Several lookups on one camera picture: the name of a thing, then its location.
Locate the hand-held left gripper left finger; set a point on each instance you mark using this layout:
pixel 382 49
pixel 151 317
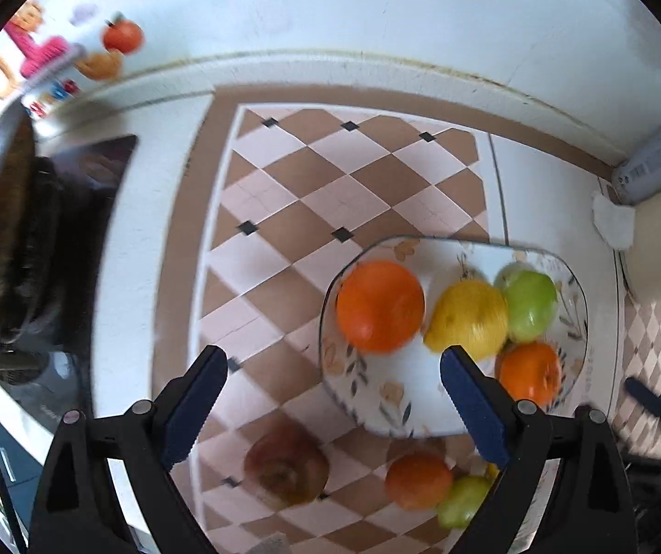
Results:
pixel 191 410

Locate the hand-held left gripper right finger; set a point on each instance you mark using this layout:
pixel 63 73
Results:
pixel 474 404

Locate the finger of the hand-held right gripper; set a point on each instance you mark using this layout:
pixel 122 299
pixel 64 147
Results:
pixel 648 397

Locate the floral glass plate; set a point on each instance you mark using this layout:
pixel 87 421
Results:
pixel 422 369

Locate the orange outside plate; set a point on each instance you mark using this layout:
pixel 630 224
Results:
pixel 417 480

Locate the green apple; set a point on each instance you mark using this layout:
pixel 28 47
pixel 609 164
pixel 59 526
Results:
pixel 463 502
pixel 531 306

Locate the brown pear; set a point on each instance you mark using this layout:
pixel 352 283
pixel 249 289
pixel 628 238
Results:
pixel 287 467

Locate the small orange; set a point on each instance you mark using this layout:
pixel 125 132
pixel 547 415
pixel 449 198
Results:
pixel 529 375

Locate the yellow pear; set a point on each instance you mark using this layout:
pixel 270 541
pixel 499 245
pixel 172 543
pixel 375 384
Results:
pixel 469 320

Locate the large orange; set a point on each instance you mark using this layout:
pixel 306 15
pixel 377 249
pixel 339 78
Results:
pixel 379 306

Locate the white tissue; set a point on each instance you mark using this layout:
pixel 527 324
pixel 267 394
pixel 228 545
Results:
pixel 616 222

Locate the white lettered checkered mat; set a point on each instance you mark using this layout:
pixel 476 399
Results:
pixel 538 184

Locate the grey gas canister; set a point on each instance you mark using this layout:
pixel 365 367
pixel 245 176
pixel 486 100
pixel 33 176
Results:
pixel 659 156

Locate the black gas stove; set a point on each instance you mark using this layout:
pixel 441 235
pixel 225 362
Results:
pixel 93 184

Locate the brown checkered mat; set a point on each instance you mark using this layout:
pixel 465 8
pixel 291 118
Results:
pixel 307 184

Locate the black wok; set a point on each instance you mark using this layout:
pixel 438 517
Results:
pixel 12 196

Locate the colourful wall sticker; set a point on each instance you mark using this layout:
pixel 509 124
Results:
pixel 30 52

